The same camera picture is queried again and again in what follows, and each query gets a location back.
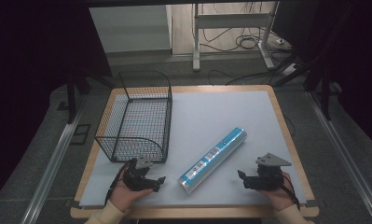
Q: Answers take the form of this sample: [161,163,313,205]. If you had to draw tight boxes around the person's left hand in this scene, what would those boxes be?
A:
[109,174,155,213]

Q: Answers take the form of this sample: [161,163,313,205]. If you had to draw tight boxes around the dark curtain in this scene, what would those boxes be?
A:
[0,0,114,209]
[271,0,372,153]

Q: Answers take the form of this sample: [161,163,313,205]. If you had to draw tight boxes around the black stand leg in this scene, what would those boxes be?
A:
[65,72,77,125]

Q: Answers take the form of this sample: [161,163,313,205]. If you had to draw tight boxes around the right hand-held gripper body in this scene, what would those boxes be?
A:
[246,151,293,191]

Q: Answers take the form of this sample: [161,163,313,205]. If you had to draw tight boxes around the white desk frame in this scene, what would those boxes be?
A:
[191,1,280,73]

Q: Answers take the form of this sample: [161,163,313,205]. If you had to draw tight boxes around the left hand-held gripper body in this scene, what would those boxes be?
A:
[122,153,156,192]

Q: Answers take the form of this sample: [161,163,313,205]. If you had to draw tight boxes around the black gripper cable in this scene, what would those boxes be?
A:
[104,159,135,207]
[280,173,301,211]

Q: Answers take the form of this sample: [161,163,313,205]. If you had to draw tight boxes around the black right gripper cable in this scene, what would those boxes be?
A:
[280,173,301,211]

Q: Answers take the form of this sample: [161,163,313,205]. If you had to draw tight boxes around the black wire mesh basket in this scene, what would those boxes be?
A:
[94,70,173,163]

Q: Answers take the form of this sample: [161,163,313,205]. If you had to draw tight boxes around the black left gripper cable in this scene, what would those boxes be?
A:
[104,159,135,207]

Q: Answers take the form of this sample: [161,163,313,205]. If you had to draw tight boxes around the aluminium floor rail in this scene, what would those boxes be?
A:
[20,92,89,224]
[305,91,372,224]

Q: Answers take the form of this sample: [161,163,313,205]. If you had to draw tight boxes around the grey table mat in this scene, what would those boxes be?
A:
[78,90,308,209]

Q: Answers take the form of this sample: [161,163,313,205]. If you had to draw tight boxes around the person's right hand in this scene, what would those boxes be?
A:
[257,172,297,213]

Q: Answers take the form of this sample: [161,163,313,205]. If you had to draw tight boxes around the black floor cables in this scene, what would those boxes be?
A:
[191,2,299,87]

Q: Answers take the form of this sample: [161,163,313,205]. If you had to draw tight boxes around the blue plastic wrap roll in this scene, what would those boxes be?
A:
[177,126,248,195]

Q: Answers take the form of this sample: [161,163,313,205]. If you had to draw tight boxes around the white cabinet panel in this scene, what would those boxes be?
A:
[89,4,172,54]

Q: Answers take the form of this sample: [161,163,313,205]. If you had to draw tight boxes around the white power strip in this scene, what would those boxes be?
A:
[281,63,300,77]

